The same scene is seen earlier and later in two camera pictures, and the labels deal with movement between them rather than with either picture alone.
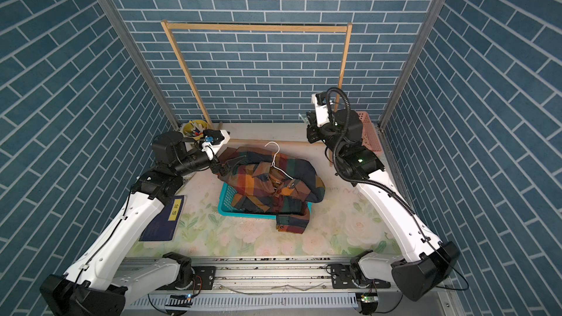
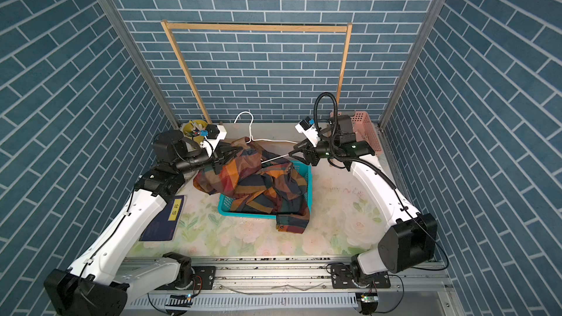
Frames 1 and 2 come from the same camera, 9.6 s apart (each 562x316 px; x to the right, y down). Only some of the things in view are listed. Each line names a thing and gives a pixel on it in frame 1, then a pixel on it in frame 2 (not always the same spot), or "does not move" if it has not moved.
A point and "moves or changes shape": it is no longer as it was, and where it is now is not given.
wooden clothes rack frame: [175, 25] does not move
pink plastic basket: [369, 138] does not move
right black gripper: [315, 130] to [309, 153]
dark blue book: [164, 227] does not move
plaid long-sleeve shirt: [266, 182] moves or changes shape
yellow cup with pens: [195, 129] does not move
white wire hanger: [274, 164] to [251, 138]
